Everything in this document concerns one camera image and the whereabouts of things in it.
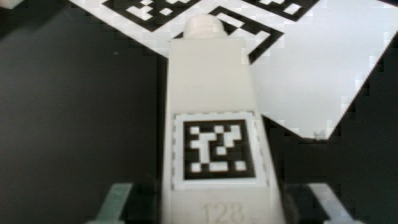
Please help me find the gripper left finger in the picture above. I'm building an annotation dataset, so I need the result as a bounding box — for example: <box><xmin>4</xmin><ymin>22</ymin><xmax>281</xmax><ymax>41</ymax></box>
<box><xmin>86</xmin><ymin>181</ymin><xmax>160</xmax><ymax>224</ymax></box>

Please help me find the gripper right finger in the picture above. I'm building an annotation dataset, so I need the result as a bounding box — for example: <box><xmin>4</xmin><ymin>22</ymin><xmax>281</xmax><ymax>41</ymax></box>
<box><xmin>283</xmin><ymin>182</ymin><xmax>363</xmax><ymax>224</ymax></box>

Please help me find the white desk leg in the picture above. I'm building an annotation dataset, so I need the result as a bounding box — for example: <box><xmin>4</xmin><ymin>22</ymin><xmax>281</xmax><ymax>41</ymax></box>
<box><xmin>162</xmin><ymin>14</ymin><xmax>287</xmax><ymax>224</ymax></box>

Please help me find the white marker sheet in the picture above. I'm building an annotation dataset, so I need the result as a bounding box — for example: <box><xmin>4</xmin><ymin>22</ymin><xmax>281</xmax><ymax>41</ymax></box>
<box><xmin>70</xmin><ymin>0</ymin><xmax>398</xmax><ymax>139</ymax></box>

